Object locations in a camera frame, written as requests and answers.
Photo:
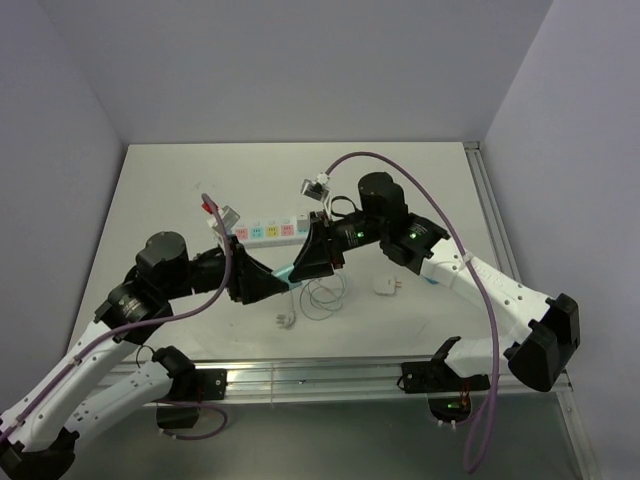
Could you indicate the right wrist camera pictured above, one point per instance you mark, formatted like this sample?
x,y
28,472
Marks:
x,y
318,189

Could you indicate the white colourful power strip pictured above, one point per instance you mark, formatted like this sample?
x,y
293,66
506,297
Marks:
x,y
268,232

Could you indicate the aluminium frame rail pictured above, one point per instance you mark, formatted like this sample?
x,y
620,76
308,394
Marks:
x,y
322,379

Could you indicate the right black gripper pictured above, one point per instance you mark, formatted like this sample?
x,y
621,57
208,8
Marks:
x,y
322,247

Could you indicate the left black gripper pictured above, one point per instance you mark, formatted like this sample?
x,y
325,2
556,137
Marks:
x,y
249,279

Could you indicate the teal charger plug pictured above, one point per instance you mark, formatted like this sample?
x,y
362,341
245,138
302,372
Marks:
x,y
283,274

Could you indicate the white two-pin plug adapter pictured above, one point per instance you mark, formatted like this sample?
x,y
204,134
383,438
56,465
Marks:
x,y
386,285

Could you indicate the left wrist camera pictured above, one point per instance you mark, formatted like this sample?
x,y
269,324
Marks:
x,y
223,223

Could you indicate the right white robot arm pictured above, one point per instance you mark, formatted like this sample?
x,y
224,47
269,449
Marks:
x,y
531,333

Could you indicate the white charger block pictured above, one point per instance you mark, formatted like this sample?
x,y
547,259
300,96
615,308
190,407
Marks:
x,y
302,223

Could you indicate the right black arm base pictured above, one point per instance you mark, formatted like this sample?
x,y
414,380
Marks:
x,y
425,377

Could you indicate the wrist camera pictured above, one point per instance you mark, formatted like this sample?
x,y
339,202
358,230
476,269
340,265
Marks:
x,y
223,223
318,189

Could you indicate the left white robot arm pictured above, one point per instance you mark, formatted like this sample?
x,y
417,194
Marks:
x,y
40,434

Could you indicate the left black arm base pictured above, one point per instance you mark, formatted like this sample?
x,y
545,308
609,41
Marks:
x,y
183,406

